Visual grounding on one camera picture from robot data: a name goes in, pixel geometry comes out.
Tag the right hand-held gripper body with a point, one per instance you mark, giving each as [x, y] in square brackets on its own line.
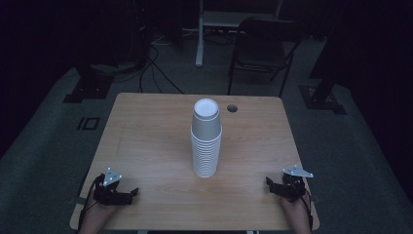
[293, 188]

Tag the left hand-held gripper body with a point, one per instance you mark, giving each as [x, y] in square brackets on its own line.
[108, 193]

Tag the stack of white cups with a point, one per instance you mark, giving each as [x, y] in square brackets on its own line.
[206, 159]

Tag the person's right hand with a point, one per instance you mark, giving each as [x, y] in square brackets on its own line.
[298, 213]

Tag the person's left hand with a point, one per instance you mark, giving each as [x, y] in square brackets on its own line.
[97, 216]

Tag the black table grommet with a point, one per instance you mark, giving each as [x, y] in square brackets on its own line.
[232, 108]

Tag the black stand base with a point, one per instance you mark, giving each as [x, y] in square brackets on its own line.
[89, 89]
[321, 100]

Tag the black folding chair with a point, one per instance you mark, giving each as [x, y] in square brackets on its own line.
[263, 48]

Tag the dark computer tower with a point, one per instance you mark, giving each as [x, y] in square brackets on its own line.
[141, 29]

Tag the white desk frame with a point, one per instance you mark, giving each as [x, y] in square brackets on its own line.
[199, 39]

